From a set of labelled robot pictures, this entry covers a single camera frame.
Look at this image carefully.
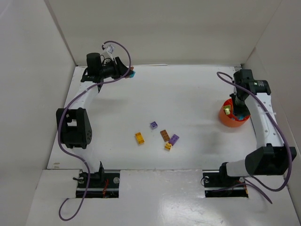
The light green lego brick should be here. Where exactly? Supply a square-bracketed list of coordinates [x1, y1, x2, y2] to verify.
[223, 105, 231, 115]

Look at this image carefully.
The orange divided round container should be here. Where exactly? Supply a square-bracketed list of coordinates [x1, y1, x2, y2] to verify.
[218, 98, 250, 128]

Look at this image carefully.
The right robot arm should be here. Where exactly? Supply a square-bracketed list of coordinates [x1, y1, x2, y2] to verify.
[219, 69, 297, 178]

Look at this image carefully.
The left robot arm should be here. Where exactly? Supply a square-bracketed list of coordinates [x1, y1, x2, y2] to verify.
[56, 50, 135, 181]

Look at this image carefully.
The purple square lego brick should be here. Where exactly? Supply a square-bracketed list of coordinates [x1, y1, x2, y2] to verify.
[150, 121, 158, 129]

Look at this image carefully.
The yellow long lego brick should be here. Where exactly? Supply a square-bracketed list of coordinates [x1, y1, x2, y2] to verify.
[135, 132, 145, 145]

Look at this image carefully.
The brown long lego brick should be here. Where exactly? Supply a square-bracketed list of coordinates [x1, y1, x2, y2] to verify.
[160, 130, 170, 142]

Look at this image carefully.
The purple printed lego brick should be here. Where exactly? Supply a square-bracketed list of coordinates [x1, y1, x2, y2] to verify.
[168, 134, 179, 146]

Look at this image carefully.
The yellow small lego brick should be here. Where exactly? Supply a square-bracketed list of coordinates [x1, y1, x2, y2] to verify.
[164, 142, 173, 151]

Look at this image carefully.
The aluminium rail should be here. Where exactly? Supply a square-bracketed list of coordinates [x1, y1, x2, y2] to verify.
[234, 66, 290, 189]

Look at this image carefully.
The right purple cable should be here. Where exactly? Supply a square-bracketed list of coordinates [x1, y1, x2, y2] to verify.
[216, 72, 293, 204]

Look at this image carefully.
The purple cable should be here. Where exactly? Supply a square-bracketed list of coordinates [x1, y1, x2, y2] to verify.
[57, 40, 132, 221]
[216, 72, 293, 204]

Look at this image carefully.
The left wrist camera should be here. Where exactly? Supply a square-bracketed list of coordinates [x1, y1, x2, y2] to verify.
[102, 44, 115, 58]

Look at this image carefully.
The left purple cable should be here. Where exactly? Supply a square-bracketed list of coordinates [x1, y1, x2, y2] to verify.
[57, 40, 132, 221]

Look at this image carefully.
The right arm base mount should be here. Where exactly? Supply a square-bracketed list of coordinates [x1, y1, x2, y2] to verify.
[201, 163, 248, 198]

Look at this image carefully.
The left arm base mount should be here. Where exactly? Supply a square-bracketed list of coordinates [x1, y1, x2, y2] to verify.
[73, 165, 120, 199]

